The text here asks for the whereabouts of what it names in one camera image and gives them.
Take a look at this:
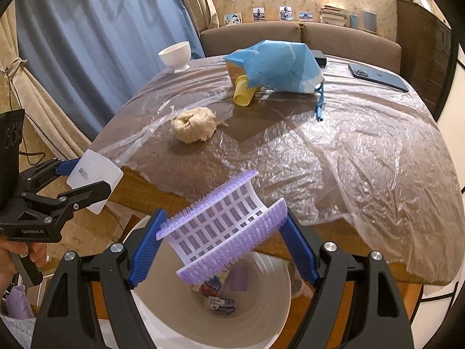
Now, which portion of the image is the black cased smartphone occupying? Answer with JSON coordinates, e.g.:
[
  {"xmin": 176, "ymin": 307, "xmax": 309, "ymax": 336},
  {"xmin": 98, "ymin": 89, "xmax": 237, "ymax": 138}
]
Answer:
[{"xmin": 310, "ymin": 49, "xmax": 328, "ymax": 68}]

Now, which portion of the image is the beige patterned curtain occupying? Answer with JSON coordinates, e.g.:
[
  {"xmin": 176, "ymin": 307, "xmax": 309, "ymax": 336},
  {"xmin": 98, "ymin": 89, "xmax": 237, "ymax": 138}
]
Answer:
[
  {"xmin": 172, "ymin": 0, "xmax": 219, "ymax": 37},
  {"xmin": 0, "ymin": 0, "xmax": 91, "ymax": 161}
]

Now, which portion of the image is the blue curtain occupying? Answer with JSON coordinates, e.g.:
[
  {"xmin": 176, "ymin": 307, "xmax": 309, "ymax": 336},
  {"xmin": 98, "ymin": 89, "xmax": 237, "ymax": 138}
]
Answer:
[{"xmin": 15, "ymin": 0, "xmax": 202, "ymax": 142}]

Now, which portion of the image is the black cable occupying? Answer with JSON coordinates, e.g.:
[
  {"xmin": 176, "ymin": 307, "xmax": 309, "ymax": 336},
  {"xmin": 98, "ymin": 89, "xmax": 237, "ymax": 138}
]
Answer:
[{"xmin": 18, "ymin": 151, "xmax": 51, "ymax": 170}]

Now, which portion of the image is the red label snack packet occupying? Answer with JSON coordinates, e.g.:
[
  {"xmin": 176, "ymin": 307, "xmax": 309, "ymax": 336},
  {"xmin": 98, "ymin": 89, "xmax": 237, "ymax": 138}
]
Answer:
[{"xmin": 192, "ymin": 269, "xmax": 229, "ymax": 296}]

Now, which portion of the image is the brown sofa back cushion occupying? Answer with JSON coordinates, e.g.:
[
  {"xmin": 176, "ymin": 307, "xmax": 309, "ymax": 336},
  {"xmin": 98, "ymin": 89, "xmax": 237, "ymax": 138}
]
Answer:
[
  {"xmin": 303, "ymin": 22, "xmax": 402, "ymax": 75},
  {"xmin": 201, "ymin": 22, "xmax": 303, "ymax": 59}
]

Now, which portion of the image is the cardboard box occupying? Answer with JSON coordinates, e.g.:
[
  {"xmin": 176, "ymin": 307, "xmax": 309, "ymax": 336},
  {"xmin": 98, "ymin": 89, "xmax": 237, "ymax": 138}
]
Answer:
[{"xmin": 225, "ymin": 49, "xmax": 255, "ymax": 85}]

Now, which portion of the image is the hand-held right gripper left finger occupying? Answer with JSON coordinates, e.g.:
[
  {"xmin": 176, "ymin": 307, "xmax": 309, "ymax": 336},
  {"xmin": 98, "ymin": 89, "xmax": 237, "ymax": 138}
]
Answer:
[{"xmin": 31, "ymin": 208, "xmax": 168, "ymax": 349}]

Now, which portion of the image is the yellow plastic cup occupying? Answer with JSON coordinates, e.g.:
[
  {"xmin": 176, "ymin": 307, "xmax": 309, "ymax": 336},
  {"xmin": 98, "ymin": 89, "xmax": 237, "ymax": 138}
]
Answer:
[{"xmin": 233, "ymin": 74, "xmax": 259, "ymax": 107}]

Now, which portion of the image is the dark wooden cabinet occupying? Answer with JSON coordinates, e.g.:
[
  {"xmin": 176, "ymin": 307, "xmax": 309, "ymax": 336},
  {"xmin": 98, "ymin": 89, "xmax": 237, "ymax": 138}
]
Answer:
[{"xmin": 396, "ymin": 0, "xmax": 455, "ymax": 117}]

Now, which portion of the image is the lilac fabric pouch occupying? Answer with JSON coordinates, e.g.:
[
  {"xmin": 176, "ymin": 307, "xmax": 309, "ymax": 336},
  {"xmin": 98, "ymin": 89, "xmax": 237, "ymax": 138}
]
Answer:
[{"xmin": 7, "ymin": 285, "xmax": 35, "ymax": 320}]

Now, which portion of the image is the white panelled sliding door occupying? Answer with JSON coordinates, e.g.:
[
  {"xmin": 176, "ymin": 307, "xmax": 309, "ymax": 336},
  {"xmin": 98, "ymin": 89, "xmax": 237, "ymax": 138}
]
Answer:
[{"xmin": 410, "ymin": 25, "xmax": 465, "ymax": 335}]

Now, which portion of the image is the person's left hand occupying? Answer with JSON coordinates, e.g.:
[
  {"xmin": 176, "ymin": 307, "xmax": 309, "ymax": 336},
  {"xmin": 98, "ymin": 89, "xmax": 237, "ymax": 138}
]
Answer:
[{"xmin": 0, "ymin": 236, "xmax": 49, "ymax": 292}]

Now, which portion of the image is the crumpled beige tissue wad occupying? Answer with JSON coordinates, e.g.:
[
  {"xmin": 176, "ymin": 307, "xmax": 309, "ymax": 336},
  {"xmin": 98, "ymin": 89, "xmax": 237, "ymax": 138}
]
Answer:
[{"xmin": 171, "ymin": 107, "xmax": 219, "ymax": 144}]

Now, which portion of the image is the blue white snack packet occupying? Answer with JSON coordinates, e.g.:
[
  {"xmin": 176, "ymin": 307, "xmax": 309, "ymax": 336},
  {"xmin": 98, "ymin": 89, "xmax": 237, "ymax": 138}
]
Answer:
[{"xmin": 203, "ymin": 295, "xmax": 237, "ymax": 315}]

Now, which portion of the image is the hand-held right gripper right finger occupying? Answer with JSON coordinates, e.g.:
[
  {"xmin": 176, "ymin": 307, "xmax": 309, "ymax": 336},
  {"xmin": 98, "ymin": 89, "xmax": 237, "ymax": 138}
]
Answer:
[{"xmin": 279, "ymin": 208, "xmax": 415, "ymax": 349}]

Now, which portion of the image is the stack of books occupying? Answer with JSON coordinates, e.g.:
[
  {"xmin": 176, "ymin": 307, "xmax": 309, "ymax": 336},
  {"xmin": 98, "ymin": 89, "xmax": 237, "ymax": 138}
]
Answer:
[{"xmin": 320, "ymin": 5, "xmax": 347, "ymax": 27}]

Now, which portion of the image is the white round bin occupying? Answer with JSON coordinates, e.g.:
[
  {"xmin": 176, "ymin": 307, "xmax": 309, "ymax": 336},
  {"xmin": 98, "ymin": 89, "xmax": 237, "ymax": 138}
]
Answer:
[{"xmin": 124, "ymin": 214, "xmax": 293, "ymax": 349}]

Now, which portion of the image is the light blue drawstring bag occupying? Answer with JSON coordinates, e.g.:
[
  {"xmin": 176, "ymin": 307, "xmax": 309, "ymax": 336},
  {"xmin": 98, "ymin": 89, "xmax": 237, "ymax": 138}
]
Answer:
[{"xmin": 222, "ymin": 39, "xmax": 325, "ymax": 122}]

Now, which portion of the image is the white footed bowl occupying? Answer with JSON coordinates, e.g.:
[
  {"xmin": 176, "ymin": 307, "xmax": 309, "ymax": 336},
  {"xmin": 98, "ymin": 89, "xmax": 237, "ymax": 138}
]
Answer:
[{"xmin": 158, "ymin": 41, "xmax": 191, "ymax": 73}]

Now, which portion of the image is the purple plastic basket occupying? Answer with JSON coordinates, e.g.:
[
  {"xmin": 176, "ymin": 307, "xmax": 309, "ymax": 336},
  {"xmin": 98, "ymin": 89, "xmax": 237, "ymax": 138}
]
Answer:
[{"xmin": 156, "ymin": 170, "xmax": 289, "ymax": 286}]

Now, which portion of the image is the blue smartphone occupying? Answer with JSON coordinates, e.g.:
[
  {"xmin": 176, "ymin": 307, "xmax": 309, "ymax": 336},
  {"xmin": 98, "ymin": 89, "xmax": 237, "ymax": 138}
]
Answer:
[{"xmin": 348, "ymin": 63, "xmax": 409, "ymax": 92}]

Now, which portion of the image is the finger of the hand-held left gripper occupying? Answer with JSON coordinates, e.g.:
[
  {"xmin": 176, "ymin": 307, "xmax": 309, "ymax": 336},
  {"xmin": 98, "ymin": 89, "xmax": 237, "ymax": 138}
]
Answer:
[
  {"xmin": 20, "ymin": 157, "xmax": 83, "ymax": 194},
  {"xmin": 20, "ymin": 180, "xmax": 112, "ymax": 226}
]

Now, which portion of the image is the grey cylinder speaker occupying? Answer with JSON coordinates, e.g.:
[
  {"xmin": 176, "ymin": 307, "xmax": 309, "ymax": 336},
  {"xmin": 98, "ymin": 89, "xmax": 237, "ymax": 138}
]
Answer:
[{"xmin": 363, "ymin": 10, "xmax": 378, "ymax": 34}]

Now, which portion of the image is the small purple block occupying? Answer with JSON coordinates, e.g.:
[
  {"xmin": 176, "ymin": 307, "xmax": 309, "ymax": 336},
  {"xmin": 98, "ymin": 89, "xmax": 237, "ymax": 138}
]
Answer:
[{"xmin": 230, "ymin": 265, "xmax": 249, "ymax": 291}]

